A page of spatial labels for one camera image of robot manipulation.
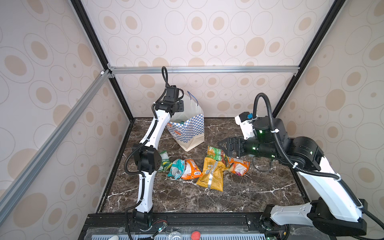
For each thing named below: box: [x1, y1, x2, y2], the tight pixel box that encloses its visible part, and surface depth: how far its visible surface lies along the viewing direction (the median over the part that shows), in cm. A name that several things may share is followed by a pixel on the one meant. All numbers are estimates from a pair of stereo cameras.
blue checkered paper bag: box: [166, 94, 205, 152], surface depth 94 cm
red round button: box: [191, 230, 201, 240], surface depth 70 cm
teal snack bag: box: [168, 159, 186, 180], surface depth 85 cm
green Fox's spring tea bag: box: [157, 150, 173, 172], surface depth 94 cm
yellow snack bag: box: [196, 157, 228, 192], surface depth 87 cm
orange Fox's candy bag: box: [181, 159, 203, 180], surface depth 87 cm
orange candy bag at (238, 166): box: [228, 157, 251, 176], surface depth 91 cm
